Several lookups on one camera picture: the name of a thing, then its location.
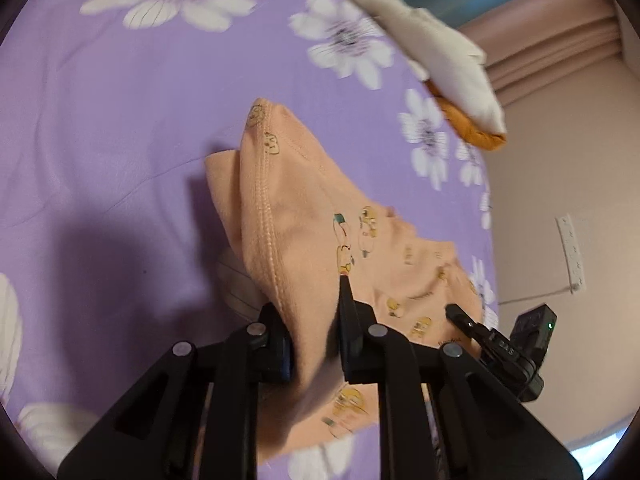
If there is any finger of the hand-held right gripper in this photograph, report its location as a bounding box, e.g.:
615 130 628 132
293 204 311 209
445 303 488 348

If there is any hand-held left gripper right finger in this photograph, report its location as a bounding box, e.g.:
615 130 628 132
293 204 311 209
337 275 584 480

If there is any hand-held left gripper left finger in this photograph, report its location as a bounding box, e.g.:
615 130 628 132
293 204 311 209
57 302 296 480

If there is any peach duck print garment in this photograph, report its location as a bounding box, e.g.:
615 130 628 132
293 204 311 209
204 99 493 463

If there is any purple floral bed sheet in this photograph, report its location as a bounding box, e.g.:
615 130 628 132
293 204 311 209
0 0 501 480

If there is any white plush toy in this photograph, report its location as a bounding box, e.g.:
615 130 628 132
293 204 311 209
320 0 507 135

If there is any pink curtain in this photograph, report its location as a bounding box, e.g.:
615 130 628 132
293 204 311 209
457 0 626 107

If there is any thin wall cable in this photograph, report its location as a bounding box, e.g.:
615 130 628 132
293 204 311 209
497 285 576 307

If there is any white wall power strip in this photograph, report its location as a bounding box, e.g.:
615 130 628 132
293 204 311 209
556 214 586 293

